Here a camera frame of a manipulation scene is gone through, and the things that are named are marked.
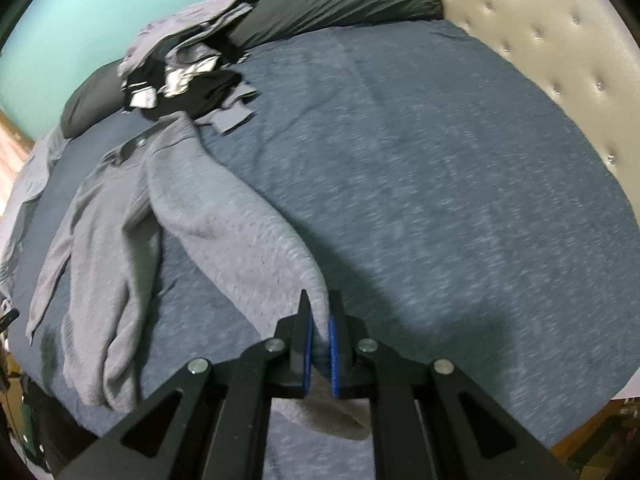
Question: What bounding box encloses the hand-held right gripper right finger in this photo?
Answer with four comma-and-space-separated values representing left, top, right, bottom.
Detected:
327, 290, 581, 480

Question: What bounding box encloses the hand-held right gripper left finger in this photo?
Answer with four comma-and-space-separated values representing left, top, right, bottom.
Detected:
55, 289, 313, 480

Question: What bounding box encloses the grey knit sweater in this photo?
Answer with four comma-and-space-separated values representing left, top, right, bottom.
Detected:
25, 110, 373, 442

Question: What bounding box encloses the light blue-grey blanket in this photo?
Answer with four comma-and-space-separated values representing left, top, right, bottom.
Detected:
0, 127, 68, 306

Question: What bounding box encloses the pink curtain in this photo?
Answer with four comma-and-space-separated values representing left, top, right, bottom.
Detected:
0, 115, 33, 201

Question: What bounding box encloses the blue mottled bed sheet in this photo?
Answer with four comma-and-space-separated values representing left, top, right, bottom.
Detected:
7, 20, 631, 480

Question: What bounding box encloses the grey garment with ribbed cuff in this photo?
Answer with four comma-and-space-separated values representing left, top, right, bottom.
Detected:
192, 85, 259, 136

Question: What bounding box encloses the black garment with white trim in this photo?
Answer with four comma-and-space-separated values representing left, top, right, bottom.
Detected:
120, 67, 162, 111

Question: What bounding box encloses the dark grey bolster pillow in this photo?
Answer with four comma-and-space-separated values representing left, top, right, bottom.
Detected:
59, 0, 446, 139

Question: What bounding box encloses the cream tufted headboard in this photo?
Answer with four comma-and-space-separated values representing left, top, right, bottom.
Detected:
400, 0, 636, 196

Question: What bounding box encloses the wooden window frame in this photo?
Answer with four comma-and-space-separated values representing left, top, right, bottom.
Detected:
0, 107, 37, 145

